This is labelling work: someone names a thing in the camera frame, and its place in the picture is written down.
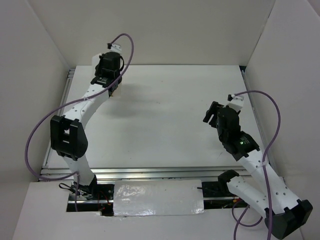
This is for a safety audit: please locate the white plastic bin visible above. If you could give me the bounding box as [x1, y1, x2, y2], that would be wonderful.
[91, 53, 103, 76]

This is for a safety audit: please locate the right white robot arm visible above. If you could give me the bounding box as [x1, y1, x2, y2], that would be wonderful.
[203, 100, 313, 240]

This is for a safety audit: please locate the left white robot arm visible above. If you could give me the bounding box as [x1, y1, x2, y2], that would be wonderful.
[50, 51, 124, 198]

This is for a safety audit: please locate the shiny white tape sheet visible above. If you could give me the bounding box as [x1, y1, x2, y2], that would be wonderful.
[113, 179, 205, 217]

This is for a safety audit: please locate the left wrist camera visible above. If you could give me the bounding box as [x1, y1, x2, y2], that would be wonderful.
[107, 43, 122, 54]

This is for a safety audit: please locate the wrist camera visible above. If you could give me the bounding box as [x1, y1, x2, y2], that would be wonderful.
[227, 94, 244, 112]
[107, 43, 122, 54]

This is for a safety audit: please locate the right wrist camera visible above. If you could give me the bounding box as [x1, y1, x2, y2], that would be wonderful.
[227, 94, 244, 112]

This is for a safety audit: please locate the aluminium rail frame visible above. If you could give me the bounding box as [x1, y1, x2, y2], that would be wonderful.
[37, 65, 286, 181]

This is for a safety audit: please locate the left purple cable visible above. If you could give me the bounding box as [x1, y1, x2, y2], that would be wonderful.
[25, 33, 135, 212]

